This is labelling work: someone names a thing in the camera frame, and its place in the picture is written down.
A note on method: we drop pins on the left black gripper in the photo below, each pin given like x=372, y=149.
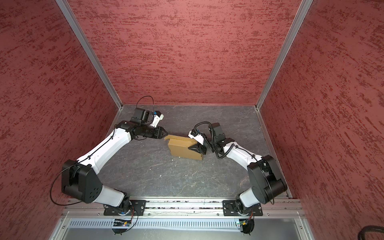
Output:
x=159, y=131

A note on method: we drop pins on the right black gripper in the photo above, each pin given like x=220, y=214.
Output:
x=200, y=148

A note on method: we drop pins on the brown cardboard box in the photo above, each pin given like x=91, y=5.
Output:
x=179, y=147

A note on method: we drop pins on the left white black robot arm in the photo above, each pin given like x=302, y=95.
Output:
x=80, y=178

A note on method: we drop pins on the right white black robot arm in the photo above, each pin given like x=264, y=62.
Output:
x=266, y=178

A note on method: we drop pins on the right small circuit board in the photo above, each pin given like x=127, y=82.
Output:
x=243, y=223

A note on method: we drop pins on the small circuit board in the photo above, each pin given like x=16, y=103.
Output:
x=121, y=223
x=243, y=223

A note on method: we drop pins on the left small circuit board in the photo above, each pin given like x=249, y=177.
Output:
x=121, y=223

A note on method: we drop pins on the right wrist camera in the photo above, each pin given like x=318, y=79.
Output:
x=206, y=129

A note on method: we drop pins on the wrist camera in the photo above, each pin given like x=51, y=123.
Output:
x=145, y=117
x=206, y=129

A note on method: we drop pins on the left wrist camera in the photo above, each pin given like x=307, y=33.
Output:
x=145, y=117

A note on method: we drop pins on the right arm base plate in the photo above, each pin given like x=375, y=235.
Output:
x=236, y=208

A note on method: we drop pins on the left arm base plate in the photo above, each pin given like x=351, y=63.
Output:
x=126, y=208

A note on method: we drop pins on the aluminium front rail frame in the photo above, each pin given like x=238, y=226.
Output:
x=184, y=214

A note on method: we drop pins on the left aluminium corner post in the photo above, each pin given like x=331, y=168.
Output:
x=79, y=33

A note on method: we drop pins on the aluminium corner post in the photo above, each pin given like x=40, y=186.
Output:
x=79, y=33
x=290, y=37

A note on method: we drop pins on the right aluminium corner post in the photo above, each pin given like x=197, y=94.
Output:
x=290, y=37

